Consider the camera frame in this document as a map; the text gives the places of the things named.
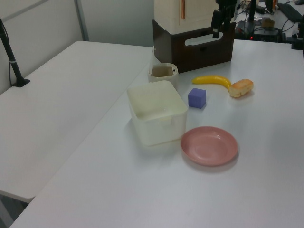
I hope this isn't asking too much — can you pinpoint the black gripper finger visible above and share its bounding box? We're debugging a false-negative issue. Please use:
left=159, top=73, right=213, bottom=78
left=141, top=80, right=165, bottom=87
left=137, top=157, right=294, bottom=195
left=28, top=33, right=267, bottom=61
left=211, top=9, right=223, bottom=39
left=222, top=14, right=232, bottom=32

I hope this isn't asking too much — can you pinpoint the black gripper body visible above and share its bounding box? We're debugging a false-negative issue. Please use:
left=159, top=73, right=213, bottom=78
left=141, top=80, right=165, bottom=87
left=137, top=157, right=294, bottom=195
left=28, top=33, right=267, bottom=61
left=216, top=0, right=237, bottom=19

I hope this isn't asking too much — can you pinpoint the cream trash can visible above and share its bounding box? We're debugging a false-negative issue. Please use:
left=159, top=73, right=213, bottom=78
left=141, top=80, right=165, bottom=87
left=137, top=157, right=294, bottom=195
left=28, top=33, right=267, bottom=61
left=147, top=63, right=180, bottom=92

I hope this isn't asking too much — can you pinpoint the black upright stand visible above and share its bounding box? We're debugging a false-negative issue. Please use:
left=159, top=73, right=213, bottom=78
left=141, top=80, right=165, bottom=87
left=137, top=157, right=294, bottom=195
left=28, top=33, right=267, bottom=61
left=247, top=0, right=257, bottom=23

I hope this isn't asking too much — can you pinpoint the black electronics box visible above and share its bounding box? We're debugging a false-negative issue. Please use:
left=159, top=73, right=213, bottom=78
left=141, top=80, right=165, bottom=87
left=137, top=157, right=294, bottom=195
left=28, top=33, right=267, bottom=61
left=235, top=20, right=280, bottom=42

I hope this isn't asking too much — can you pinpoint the small cardboard box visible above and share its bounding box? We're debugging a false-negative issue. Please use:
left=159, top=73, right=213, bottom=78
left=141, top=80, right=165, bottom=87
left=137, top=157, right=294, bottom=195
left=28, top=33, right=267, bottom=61
left=261, top=18, right=275, bottom=28

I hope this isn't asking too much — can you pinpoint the cream toy appliance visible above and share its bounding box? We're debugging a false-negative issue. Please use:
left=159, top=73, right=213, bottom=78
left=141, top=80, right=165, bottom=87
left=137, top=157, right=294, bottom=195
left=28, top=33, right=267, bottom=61
left=153, top=0, right=220, bottom=33

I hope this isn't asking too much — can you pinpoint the yellow banana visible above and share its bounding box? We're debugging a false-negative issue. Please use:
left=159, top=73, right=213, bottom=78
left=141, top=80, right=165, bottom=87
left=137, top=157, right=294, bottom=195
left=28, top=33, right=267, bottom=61
left=191, top=75, right=232, bottom=92

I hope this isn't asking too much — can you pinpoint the black keyboard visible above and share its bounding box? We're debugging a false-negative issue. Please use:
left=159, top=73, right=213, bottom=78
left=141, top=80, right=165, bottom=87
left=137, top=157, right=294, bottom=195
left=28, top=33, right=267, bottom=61
left=276, top=2, right=304, bottom=23

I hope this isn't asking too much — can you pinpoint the bread roll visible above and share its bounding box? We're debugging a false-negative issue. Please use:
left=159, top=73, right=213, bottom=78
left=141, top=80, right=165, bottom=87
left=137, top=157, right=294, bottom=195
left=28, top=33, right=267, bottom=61
left=228, top=79, right=254, bottom=98

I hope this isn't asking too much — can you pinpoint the purple cube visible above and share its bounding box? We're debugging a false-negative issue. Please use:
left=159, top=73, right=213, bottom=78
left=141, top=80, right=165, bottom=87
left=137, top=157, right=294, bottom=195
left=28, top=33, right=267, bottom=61
left=188, top=87, right=207, bottom=109

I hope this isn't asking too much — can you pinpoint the cream plastic storage box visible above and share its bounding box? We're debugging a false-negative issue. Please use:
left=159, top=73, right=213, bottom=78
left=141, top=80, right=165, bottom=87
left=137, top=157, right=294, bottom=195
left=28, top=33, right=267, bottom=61
left=126, top=80, right=189, bottom=146

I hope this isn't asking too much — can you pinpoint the pink plate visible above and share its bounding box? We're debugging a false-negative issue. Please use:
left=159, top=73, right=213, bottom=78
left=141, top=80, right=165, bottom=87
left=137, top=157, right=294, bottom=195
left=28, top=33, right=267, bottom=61
left=180, top=126, right=239, bottom=167

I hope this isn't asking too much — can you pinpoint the black mount bracket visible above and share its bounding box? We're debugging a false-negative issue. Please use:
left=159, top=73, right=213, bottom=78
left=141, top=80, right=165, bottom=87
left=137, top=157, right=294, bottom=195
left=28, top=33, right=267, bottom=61
left=288, top=21, right=304, bottom=50

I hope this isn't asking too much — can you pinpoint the black camera stand pole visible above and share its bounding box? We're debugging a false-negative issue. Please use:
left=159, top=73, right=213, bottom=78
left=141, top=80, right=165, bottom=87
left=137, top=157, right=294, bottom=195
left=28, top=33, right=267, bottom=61
left=0, top=18, right=31, bottom=88

